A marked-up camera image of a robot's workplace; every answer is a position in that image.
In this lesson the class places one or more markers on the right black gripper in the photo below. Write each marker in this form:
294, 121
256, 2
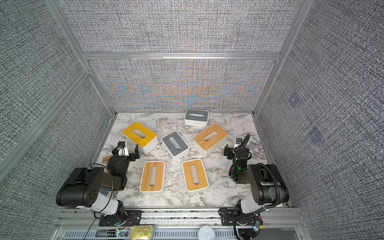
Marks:
233, 152

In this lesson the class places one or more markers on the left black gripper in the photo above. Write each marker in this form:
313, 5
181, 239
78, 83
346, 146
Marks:
128, 154

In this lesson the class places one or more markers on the yellow lid tissue box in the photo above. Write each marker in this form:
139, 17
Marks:
140, 135

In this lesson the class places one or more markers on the large bamboo lid tissue box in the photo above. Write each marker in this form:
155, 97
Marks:
210, 139

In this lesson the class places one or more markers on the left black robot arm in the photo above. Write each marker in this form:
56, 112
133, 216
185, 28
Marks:
93, 189

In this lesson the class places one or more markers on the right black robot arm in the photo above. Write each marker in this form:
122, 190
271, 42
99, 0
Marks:
268, 188

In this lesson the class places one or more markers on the grey lid tissue box centre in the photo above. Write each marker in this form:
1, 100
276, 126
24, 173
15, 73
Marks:
175, 145

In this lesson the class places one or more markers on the grey lid tissue box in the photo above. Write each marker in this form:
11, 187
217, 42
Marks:
196, 118
175, 145

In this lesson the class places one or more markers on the grey lid tissue box back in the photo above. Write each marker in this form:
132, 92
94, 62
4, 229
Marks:
196, 118

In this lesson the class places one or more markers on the wooden block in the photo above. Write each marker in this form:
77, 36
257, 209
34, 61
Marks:
106, 162

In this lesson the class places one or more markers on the gold sardine tin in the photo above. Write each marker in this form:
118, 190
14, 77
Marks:
142, 232

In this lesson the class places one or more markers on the white round lid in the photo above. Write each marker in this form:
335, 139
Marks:
206, 233

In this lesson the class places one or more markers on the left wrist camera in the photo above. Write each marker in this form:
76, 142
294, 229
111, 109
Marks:
122, 149

